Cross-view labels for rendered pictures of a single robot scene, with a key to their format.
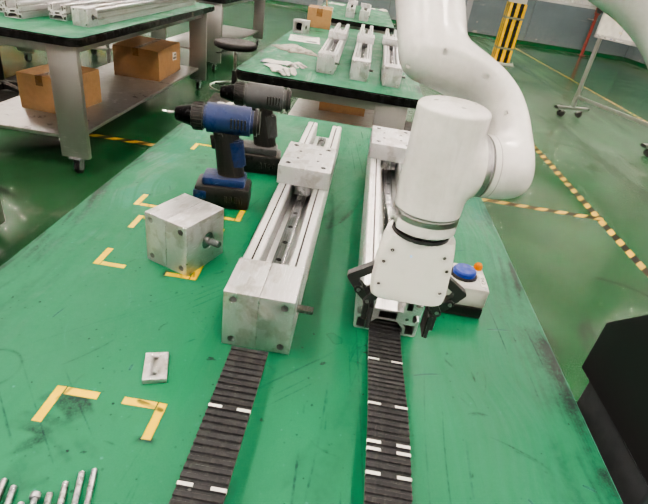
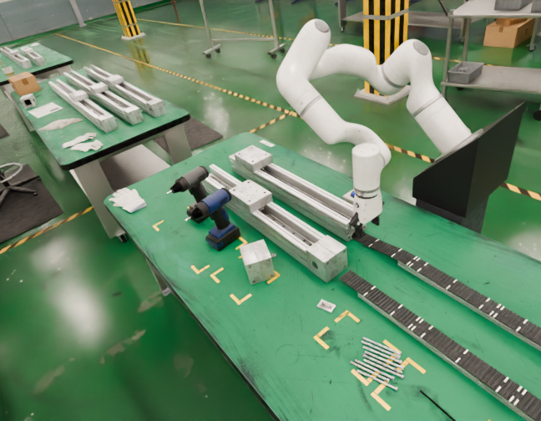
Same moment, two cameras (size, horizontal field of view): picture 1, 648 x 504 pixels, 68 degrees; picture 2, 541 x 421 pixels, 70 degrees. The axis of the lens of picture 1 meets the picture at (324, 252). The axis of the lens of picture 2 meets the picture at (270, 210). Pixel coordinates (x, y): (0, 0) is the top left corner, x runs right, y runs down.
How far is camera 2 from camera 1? 86 cm
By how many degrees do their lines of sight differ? 27
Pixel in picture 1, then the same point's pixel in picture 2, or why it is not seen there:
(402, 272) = (370, 210)
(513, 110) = (373, 137)
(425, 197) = (373, 182)
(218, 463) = (390, 302)
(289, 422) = (379, 281)
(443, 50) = (343, 131)
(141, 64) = not seen: outside the picture
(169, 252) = (263, 273)
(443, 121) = (372, 157)
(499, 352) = (390, 212)
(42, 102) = not seen: outside the picture
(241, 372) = (355, 281)
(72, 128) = not seen: outside the picture
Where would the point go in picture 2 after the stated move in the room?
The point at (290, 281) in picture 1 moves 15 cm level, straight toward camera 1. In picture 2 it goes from (332, 242) to (370, 261)
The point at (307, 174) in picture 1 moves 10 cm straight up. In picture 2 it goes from (262, 200) to (258, 178)
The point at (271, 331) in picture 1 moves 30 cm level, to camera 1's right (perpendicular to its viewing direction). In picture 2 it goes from (341, 263) to (398, 220)
